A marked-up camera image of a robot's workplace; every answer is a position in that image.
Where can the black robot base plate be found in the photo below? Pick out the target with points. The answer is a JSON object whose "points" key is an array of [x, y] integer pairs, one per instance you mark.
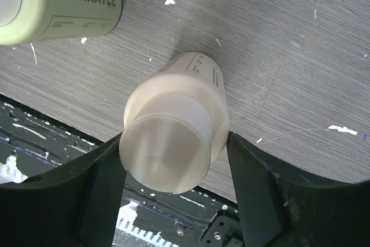
{"points": [[33, 143]]}

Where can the pale green lotion bottle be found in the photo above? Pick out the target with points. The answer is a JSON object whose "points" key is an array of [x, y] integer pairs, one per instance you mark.
{"points": [[29, 21]]}

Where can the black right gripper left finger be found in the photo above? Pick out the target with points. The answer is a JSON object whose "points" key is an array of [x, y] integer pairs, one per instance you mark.
{"points": [[75, 204]]}

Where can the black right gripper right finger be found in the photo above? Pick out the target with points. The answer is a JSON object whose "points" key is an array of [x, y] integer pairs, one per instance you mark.
{"points": [[280, 204]]}

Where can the cream white bottle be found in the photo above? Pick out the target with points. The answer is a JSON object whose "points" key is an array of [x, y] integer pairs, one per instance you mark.
{"points": [[176, 124]]}

